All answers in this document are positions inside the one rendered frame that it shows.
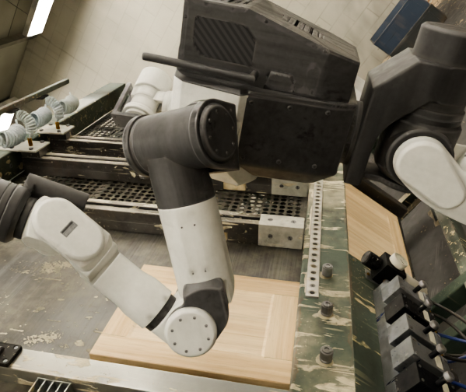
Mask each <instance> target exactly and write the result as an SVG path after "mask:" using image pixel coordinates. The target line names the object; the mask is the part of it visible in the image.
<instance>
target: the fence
mask: <svg viewBox="0 0 466 392"><path fill-rule="evenodd" d="M37 377H40V378H44V379H49V380H58V381H63V382H68V383H72V388H73V391H74V392H289V391H288V390H281V389H276V388H271V387H262V386H256V385H251V384H246V383H237V382H231V381H226V380H217V379H212V378H207V377H201V376H192V375H187V374H182V373H172V372H167V371H162V370H157V369H147V368H142V367H137V366H127V365H122V364H117V363H112V362H102V361H97V360H92V359H83V358H77V357H72V356H67V355H58V354H52V353H47V352H38V351H33V350H27V349H22V351H21V352H20V353H19V354H18V355H17V356H16V358H15V359H14V360H13V362H12V363H11V364H10V366H9V367H1V366H0V380H2V381H7V382H12V383H20V384H25V385H30V386H33V384H34V383H35V381H36V380H37Z"/></svg>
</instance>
